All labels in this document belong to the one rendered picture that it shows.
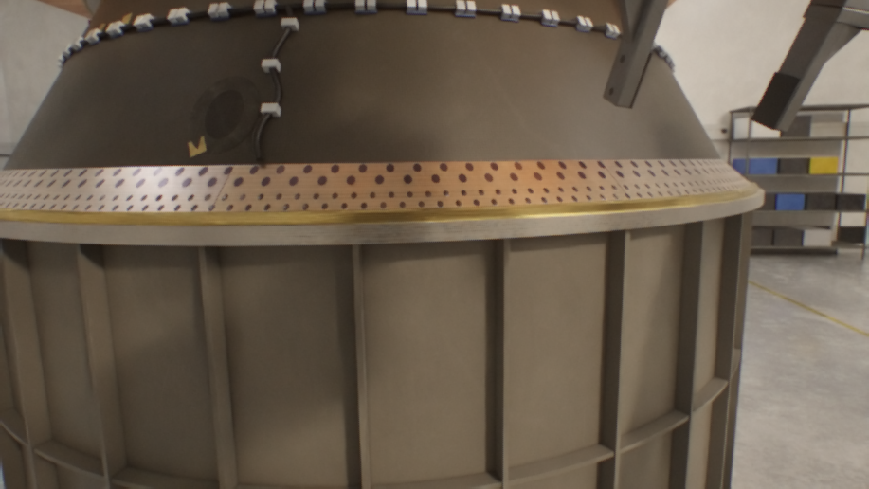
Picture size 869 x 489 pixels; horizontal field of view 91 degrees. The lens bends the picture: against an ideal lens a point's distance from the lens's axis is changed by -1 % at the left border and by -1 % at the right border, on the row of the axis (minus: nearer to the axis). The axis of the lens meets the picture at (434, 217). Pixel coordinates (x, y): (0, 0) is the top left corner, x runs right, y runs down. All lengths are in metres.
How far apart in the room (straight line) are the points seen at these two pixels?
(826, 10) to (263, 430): 0.74
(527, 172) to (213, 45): 0.53
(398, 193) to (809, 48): 0.42
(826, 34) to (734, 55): 6.80
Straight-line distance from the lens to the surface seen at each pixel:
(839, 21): 0.43
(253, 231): 0.56
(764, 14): 7.49
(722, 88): 7.10
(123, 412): 0.84
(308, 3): 0.78
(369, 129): 0.63
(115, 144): 0.83
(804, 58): 0.44
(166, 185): 0.69
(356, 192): 0.57
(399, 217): 0.53
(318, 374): 0.64
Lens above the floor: 1.23
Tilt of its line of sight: 7 degrees down
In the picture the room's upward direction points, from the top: 1 degrees counter-clockwise
